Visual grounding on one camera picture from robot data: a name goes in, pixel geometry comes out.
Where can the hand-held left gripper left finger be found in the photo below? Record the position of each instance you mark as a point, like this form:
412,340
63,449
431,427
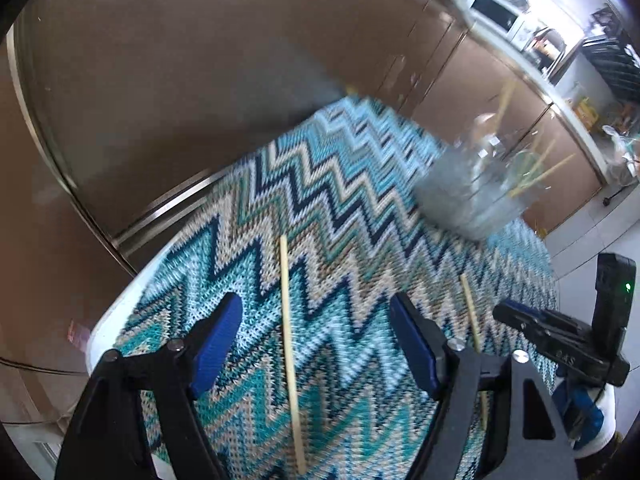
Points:
217,345

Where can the person's right hand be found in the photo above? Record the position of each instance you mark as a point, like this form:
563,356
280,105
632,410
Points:
582,412

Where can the steel faucet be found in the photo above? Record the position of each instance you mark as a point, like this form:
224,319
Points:
560,55

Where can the black wall rack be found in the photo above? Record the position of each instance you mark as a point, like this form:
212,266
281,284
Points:
612,60

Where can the zigzag patterned cloth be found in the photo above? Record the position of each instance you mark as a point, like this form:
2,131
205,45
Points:
350,200

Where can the white microwave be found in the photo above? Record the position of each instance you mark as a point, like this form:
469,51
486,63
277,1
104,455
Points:
495,10

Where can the yellow oil bottle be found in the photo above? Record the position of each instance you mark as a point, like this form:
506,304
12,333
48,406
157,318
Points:
587,112

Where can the black wall plug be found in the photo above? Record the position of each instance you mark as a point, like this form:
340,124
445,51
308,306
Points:
607,201

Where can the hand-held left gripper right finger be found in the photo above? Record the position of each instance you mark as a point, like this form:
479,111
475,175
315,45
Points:
415,345

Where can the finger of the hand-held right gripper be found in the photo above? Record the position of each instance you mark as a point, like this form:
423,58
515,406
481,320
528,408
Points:
522,317

